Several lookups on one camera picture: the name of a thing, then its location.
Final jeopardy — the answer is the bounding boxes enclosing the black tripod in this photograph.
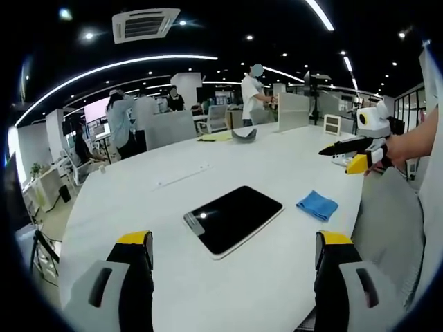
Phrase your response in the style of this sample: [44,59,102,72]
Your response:
[28,226,60,279]

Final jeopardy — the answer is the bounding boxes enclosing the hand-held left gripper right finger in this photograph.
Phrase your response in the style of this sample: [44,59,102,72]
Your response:
[313,230,406,332]

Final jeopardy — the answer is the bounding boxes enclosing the white office chair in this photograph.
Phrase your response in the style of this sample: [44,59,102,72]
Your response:
[199,104,230,135]

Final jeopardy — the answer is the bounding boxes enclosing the white box with grey front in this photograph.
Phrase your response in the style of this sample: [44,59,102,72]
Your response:
[323,113,342,135]

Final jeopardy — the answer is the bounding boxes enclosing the person's grey shorts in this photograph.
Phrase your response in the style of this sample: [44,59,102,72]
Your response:
[352,167,427,309]

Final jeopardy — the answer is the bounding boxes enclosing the black monitor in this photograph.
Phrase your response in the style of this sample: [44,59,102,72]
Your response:
[2,151,33,239]

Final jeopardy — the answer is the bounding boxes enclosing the yellow cloth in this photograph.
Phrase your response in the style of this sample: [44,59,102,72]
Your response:
[197,133,232,142]

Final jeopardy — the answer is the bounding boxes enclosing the long curved ceiling light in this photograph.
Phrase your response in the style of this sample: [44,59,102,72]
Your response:
[15,55,219,127]

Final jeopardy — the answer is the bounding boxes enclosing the grey curved headset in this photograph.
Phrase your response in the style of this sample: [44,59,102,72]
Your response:
[230,127,259,144]

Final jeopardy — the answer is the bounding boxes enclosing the black camera stand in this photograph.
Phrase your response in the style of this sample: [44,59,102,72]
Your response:
[307,71,334,126]

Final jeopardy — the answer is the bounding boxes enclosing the white ceiling air conditioner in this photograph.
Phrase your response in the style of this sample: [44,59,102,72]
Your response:
[111,8,181,45]

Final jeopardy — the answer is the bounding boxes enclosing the grey partition panel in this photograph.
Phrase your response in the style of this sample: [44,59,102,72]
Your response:
[144,109,197,150]

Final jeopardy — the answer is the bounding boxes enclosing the black tablet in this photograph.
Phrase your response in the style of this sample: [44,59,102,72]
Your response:
[182,185,285,261]

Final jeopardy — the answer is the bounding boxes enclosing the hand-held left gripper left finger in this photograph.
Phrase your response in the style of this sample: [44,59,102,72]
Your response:
[64,230,155,332]

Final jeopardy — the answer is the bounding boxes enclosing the grey desk partition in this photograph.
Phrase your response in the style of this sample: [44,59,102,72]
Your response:
[273,91,310,133]

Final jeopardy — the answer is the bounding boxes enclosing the blue cleaning cloth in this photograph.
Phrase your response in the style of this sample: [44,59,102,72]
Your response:
[296,189,339,221]

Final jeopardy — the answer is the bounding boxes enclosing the white table cable cover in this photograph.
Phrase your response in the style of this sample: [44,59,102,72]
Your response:
[152,161,213,192]

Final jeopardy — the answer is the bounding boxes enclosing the person's right hand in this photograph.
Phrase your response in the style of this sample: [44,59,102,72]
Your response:
[363,137,415,177]

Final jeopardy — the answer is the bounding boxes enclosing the person's white shirt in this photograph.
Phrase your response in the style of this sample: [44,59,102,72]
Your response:
[403,145,443,312]

